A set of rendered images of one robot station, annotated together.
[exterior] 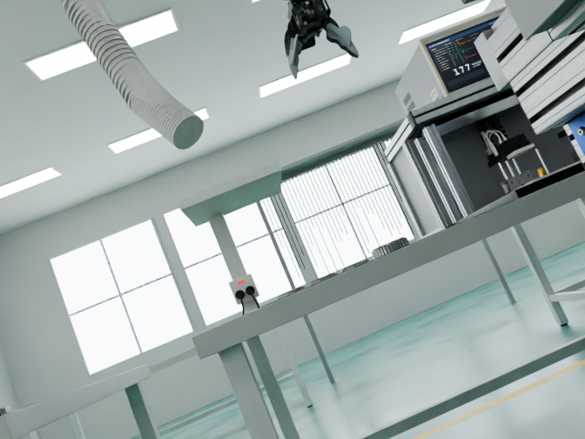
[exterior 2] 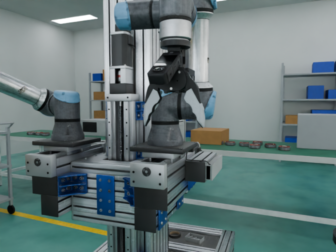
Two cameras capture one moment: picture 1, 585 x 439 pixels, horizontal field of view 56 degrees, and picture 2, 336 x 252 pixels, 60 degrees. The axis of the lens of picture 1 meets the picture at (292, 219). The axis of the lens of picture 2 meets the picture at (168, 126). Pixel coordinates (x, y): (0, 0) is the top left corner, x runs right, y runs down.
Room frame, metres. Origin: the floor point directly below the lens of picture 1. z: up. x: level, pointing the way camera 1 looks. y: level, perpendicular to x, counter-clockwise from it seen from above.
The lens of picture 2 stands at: (1.71, 0.13, 1.21)
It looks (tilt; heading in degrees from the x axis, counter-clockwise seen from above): 5 degrees down; 209
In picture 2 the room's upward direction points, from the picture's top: straight up
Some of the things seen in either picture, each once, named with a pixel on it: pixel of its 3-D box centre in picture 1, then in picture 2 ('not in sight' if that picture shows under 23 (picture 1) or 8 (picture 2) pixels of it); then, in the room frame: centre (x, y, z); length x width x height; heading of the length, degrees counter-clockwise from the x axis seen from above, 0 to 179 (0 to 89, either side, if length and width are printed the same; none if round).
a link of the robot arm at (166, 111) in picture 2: not in sight; (167, 104); (0.65, -0.46, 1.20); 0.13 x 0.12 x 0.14; 107
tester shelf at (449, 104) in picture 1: (487, 104); not in sight; (1.81, -0.76, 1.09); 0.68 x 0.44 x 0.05; 95
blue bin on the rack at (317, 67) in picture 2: not in sight; (322, 68); (-4.86, -0.03, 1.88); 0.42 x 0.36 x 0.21; 6
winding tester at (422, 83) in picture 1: (475, 71); not in sight; (1.81, -0.77, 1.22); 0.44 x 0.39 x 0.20; 95
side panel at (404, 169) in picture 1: (418, 195); not in sight; (1.86, -0.43, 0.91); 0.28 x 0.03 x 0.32; 5
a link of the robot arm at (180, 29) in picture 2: not in sight; (174, 33); (1.09, -0.20, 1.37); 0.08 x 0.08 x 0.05
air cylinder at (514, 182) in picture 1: (518, 185); not in sight; (1.62, -0.65, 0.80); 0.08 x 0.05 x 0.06; 95
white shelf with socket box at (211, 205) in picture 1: (255, 248); not in sight; (1.99, 0.17, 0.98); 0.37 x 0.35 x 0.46; 95
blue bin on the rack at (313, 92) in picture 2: not in sight; (314, 92); (-4.85, -0.15, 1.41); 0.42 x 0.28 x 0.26; 7
